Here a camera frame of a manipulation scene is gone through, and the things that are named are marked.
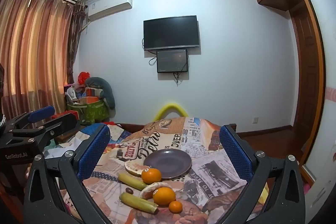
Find orange striped curtain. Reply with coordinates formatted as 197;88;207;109
0;0;79;130

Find red box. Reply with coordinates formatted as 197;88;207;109
52;111;80;120

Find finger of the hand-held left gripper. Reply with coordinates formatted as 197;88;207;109
5;105;56;131
10;112;78;143

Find wooden door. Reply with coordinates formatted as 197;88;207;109
289;1;319;161

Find dark round plate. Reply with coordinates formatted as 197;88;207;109
143;149;193;180

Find grey plush toy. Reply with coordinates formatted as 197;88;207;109
85;77;116;110

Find red plastic bag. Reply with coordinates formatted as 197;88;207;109
78;72;91;85

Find printed newspaper-pattern tablecloth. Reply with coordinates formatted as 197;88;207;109
43;116;268;224

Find long yellow-green sugarcane piece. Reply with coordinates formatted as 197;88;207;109
119;192;159;214

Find short yellow-green sugarcane piece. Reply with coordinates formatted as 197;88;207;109
118;173;148;191

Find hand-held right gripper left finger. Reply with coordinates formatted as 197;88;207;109
23;124;111;224

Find black cable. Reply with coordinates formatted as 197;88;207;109
173;72;185;87

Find white wardrobe sliding door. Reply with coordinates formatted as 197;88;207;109
295;0;336;214

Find pomelo segment with white pith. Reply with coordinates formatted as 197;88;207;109
124;160;150;177

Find small black monitor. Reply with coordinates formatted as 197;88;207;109
156;49;189;73

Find black wall television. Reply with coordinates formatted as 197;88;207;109
143;15;200;51

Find orange with sticker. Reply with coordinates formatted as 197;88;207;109
141;168;162;185
153;187;176;206

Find white air conditioner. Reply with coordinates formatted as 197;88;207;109
85;0;133;22

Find orange cardboard box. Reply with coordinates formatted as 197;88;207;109
85;88;100;104

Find brown patterned curtain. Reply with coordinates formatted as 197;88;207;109
66;1;88;86

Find small mandarin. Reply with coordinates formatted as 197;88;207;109
168;200;183;214

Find pomelo segment with beige membrane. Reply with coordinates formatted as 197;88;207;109
139;182;171;200

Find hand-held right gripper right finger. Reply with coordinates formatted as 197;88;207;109
218;123;306;224

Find yellow foam ring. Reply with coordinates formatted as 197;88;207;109
153;103;187;122

